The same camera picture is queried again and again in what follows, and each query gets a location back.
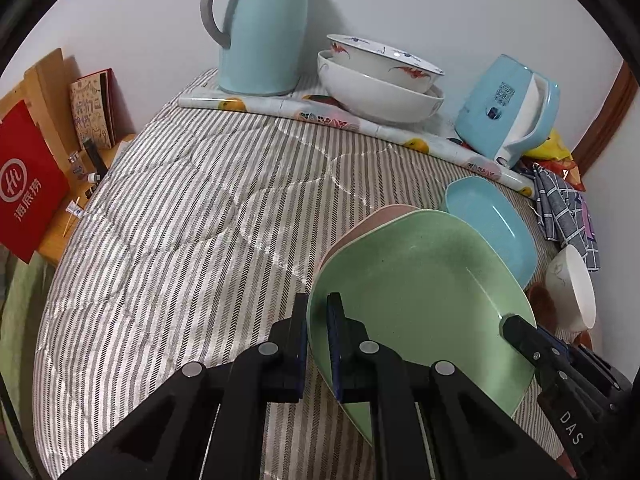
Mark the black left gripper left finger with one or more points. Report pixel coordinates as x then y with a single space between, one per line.
206 422

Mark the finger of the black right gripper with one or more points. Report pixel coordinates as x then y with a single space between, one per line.
544 352

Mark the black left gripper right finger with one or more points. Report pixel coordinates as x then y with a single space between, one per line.
428 422

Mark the small brown bowl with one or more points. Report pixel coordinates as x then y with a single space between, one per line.
543 307

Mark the white patterned bowl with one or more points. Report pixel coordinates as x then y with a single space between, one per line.
570 288

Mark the green square plate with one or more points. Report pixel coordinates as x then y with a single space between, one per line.
431 288

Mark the blue square plate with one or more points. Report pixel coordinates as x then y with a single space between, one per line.
481 205

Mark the pink square plate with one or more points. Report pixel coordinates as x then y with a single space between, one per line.
373 221

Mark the blue checkered cloth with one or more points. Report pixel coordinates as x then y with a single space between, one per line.
563 216

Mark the orange snack bag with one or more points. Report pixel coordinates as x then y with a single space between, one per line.
566 169

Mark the striped quilted table cover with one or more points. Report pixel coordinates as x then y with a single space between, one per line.
194 245

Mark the yellow chips bag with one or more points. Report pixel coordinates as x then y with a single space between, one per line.
552 149

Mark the fruit patterned rolled mat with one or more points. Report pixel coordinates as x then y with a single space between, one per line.
322 114

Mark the light blue electric kettle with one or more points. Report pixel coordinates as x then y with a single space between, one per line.
510 111

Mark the wooden side shelf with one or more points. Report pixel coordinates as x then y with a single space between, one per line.
63 223

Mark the red paper bag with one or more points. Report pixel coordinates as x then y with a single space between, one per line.
32 185

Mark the large white porcelain bowl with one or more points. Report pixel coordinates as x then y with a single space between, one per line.
375 99

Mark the blue patterned porcelain bowl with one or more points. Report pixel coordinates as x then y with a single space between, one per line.
384 62

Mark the patterned notebook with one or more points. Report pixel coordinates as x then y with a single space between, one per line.
92 107

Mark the light blue thermos jug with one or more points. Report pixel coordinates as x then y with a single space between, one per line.
260 42

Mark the brown cardboard paper bag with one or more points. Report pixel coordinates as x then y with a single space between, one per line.
44 89

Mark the brown wooden door frame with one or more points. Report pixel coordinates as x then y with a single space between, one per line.
612 113

